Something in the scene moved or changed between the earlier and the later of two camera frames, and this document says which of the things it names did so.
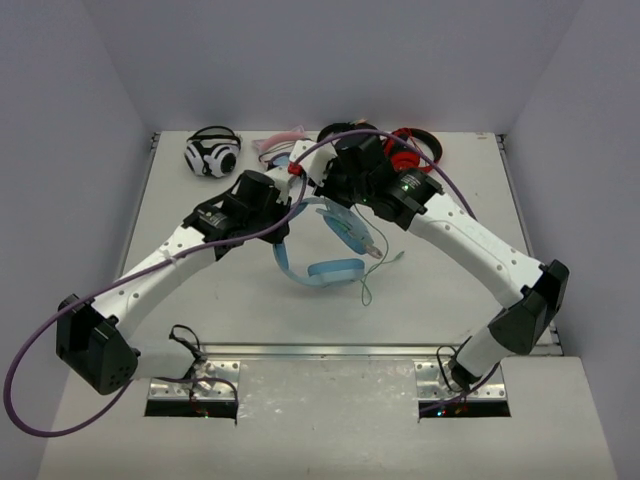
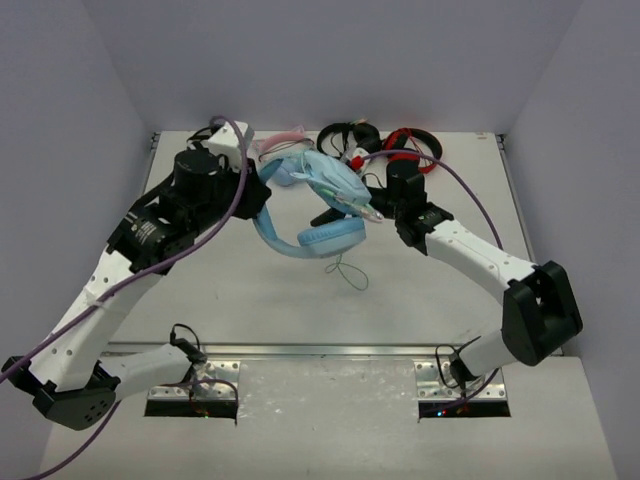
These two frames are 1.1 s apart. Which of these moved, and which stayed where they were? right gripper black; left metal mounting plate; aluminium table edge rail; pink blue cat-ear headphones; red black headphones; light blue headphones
Moved: right gripper black; light blue headphones
Stayed: pink blue cat-ear headphones; left metal mounting plate; aluminium table edge rail; red black headphones
